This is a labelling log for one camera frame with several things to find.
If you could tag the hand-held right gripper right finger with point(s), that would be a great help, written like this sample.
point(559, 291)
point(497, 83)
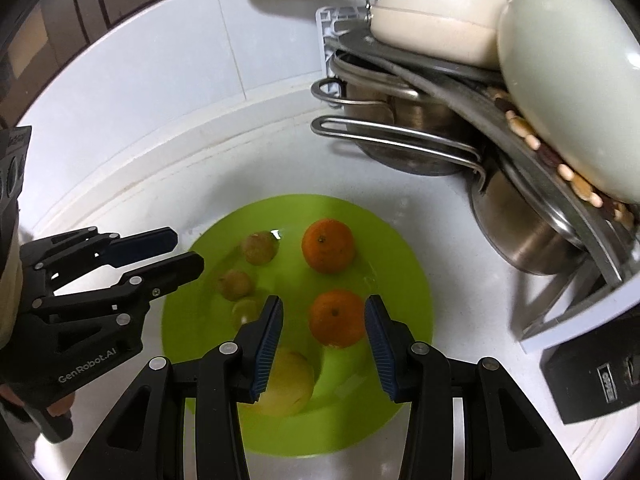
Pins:
point(380, 345)

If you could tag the brown kiwi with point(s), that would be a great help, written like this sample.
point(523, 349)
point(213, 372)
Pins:
point(257, 248)
point(235, 285)

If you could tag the orange mandarin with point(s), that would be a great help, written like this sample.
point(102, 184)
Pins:
point(327, 246)
point(336, 317)

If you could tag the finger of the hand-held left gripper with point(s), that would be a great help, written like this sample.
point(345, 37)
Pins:
point(175, 267)
point(145, 245)

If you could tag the brown wooden cabinet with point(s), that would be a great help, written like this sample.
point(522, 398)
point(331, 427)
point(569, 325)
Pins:
point(60, 20)

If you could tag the white ceramic teapot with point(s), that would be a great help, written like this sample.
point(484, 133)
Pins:
point(565, 85)

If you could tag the person's left forearm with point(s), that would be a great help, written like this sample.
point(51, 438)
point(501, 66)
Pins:
point(10, 305)

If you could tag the wooden bead trivet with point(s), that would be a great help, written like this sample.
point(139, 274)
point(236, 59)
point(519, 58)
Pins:
point(567, 172)

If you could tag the small green citrus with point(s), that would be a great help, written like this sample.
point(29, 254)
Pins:
point(245, 310)

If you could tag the large steel pot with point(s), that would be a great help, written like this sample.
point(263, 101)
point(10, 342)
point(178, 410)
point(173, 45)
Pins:
point(415, 120)

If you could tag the green plate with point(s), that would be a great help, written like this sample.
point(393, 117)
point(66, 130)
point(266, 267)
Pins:
point(400, 270)

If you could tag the grey kitchen shelf rack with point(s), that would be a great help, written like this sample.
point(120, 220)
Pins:
point(340, 25)

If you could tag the person's left hand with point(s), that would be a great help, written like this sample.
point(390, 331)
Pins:
point(57, 405)

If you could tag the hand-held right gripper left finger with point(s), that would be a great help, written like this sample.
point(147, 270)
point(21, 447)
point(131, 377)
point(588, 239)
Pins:
point(267, 345)

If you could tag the black knife block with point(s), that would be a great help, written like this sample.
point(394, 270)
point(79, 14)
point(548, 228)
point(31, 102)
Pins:
point(585, 385)

